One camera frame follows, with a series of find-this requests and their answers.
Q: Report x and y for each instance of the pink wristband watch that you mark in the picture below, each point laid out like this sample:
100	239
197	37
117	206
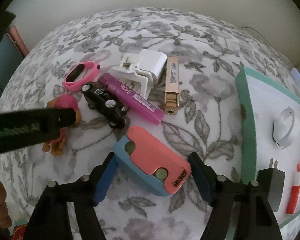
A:
76	73

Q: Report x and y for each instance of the gold patterned lighter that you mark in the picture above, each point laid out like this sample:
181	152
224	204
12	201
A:
172	80

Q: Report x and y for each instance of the floral grey white blanket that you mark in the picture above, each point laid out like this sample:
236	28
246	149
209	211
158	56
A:
165	30

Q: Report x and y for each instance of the dark cabinet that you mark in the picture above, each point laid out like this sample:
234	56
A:
2	42

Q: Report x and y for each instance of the white wristband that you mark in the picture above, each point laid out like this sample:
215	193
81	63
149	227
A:
282	143

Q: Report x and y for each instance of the person's left hand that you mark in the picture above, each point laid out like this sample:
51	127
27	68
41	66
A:
1	205

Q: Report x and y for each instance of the black toy car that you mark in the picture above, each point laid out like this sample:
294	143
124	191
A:
100	100

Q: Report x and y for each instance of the red white tube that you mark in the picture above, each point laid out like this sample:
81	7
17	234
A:
293	200

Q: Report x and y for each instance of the purple lighter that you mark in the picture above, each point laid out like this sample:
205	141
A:
135	100

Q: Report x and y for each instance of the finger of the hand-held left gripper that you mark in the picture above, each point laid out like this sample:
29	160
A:
61	121

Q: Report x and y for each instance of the puppy figure with pink hat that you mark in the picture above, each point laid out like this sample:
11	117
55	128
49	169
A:
67	101

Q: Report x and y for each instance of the black charger adapter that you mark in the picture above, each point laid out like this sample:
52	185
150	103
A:
272	185

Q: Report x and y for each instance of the red printed packet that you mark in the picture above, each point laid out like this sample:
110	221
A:
18	232

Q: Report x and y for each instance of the teal shallow box tray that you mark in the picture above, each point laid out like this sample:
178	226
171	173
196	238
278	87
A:
265	110

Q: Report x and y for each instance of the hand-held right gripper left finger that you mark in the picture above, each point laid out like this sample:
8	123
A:
105	182

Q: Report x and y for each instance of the white plug adapter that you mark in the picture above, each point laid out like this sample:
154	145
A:
125	71

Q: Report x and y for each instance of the coral and blue case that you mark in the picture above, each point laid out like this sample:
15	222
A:
150	150

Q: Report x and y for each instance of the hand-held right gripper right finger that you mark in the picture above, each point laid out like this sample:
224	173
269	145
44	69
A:
202	185

